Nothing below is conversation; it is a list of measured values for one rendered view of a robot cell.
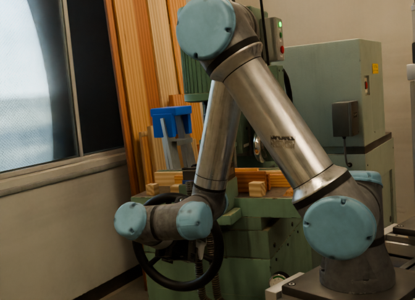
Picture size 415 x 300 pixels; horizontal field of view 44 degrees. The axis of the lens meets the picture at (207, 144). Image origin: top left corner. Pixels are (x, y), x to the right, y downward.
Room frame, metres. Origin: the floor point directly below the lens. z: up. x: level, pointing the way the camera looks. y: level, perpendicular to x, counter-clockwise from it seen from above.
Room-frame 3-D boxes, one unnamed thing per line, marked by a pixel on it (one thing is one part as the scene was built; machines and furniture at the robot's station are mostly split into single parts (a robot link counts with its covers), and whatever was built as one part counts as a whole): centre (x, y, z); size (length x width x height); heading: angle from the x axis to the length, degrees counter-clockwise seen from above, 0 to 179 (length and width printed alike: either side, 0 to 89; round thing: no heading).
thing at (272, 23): (1.96, -0.28, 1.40); 0.10 x 0.06 x 0.16; 157
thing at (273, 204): (1.60, -0.03, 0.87); 0.61 x 0.30 x 0.06; 67
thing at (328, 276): (1.01, -0.29, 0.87); 0.15 x 0.15 x 0.10
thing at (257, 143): (1.79, -0.19, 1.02); 0.12 x 0.03 x 0.12; 157
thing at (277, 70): (1.86, -0.25, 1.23); 0.09 x 0.08 x 0.15; 157
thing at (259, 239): (1.83, -0.07, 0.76); 0.57 x 0.45 x 0.09; 157
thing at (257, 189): (1.52, -0.14, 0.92); 0.04 x 0.03 x 0.04; 56
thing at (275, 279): (1.42, -0.18, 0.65); 0.06 x 0.04 x 0.08; 67
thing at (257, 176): (1.61, -0.06, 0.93); 0.25 x 0.01 x 0.07; 67
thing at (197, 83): (1.72, -0.02, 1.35); 0.18 x 0.18 x 0.31
